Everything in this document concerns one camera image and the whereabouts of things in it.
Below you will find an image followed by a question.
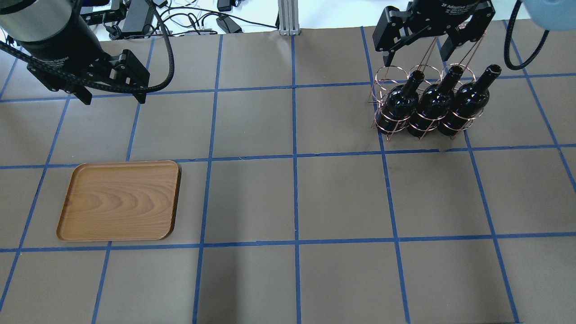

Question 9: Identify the black power brick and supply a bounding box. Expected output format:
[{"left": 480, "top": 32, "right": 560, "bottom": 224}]
[{"left": 216, "top": 16, "right": 243, "bottom": 34}]

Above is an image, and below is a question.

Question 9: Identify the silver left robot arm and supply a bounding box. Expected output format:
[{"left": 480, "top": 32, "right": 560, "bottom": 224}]
[{"left": 0, "top": 0, "right": 150, "bottom": 89}]

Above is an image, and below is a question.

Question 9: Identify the aluminium frame post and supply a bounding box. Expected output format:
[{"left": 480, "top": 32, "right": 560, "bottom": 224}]
[{"left": 278, "top": 0, "right": 301, "bottom": 36}]

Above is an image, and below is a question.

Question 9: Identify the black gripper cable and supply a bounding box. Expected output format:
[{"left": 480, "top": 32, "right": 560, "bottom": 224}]
[{"left": 72, "top": 0, "right": 175, "bottom": 93}]

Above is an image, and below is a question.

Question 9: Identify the black power adapter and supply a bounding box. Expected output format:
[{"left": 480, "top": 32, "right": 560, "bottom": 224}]
[{"left": 121, "top": 0, "right": 156, "bottom": 38}]

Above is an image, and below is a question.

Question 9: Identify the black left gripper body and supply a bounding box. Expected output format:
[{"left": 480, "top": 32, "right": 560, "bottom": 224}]
[{"left": 1, "top": 39, "right": 122, "bottom": 90}]

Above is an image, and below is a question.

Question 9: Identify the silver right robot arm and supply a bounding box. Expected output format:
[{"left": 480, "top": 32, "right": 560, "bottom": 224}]
[{"left": 63, "top": 0, "right": 575, "bottom": 95}]

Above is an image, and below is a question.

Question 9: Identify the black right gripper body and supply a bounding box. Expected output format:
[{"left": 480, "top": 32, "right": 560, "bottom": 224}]
[{"left": 408, "top": 0, "right": 495, "bottom": 37}]

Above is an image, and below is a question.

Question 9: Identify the dark wine bottle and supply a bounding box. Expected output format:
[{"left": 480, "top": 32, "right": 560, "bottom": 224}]
[
  {"left": 375, "top": 70, "right": 425, "bottom": 136},
  {"left": 406, "top": 65, "right": 464, "bottom": 138},
  {"left": 437, "top": 64, "right": 502, "bottom": 137}
]

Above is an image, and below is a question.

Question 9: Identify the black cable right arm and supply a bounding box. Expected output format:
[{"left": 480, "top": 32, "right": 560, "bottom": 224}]
[{"left": 504, "top": 0, "right": 550, "bottom": 71}]

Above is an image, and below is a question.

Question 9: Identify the wooden tray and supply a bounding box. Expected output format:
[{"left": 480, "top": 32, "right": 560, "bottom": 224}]
[{"left": 56, "top": 160, "right": 181, "bottom": 242}]

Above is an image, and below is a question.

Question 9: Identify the copper wire bottle basket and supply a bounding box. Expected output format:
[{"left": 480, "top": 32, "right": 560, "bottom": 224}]
[{"left": 368, "top": 36, "right": 501, "bottom": 140}]

